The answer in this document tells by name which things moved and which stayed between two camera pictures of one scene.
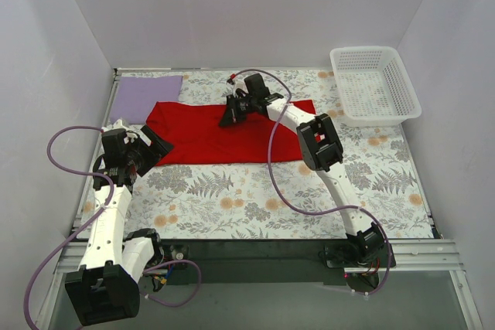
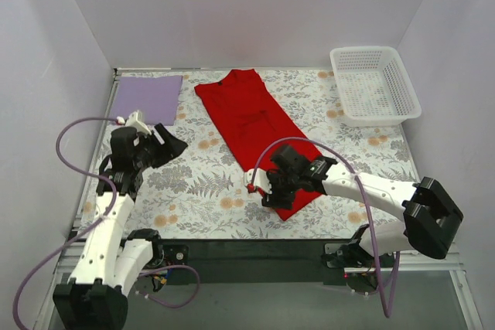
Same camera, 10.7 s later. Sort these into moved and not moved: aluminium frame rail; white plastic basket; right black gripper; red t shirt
Moved: red t shirt; right black gripper
Not moved: aluminium frame rail; white plastic basket
